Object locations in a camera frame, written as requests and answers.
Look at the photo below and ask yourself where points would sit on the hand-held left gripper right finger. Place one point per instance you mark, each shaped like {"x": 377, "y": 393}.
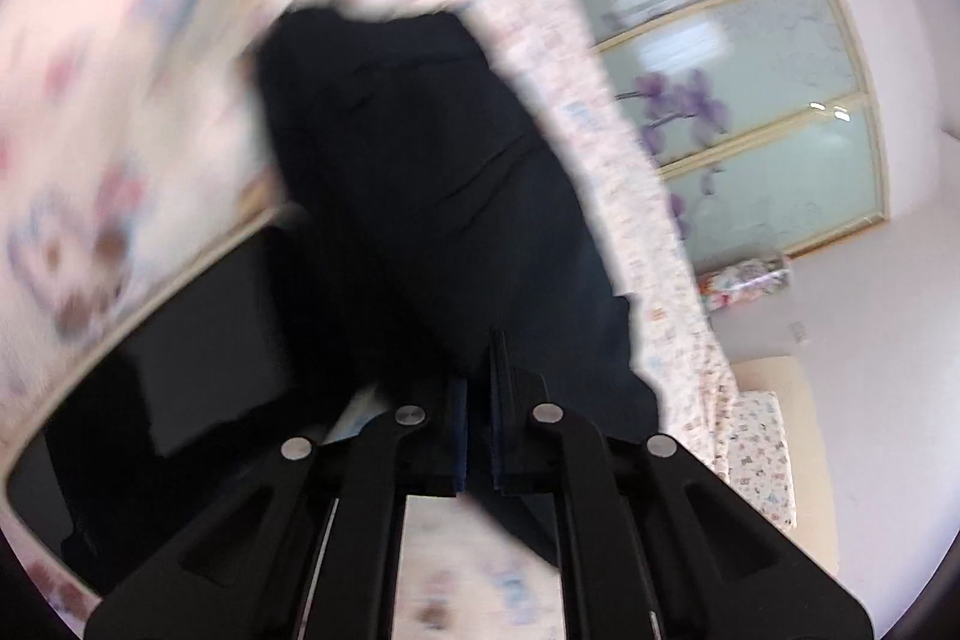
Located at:
{"x": 501, "y": 437}

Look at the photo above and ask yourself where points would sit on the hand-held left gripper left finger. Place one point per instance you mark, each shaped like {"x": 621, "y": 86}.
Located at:
{"x": 459, "y": 437}

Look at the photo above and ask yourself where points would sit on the dark navy pants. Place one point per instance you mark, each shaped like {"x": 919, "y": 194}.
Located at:
{"x": 420, "y": 183}

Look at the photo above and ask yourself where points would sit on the printed headboard cushion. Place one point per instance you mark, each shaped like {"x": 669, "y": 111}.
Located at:
{"x": 757, "y": 460}

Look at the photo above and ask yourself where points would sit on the clear cylinder of plush toys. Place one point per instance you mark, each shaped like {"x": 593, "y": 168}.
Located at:
{"x": 742, "y": 284}

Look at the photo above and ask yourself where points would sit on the cream headboard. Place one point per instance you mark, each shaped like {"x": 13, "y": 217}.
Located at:
{"x": 806, "y": 430}

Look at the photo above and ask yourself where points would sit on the printed bear blanket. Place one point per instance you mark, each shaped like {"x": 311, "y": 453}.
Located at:
{"x": 112, "y": 48}

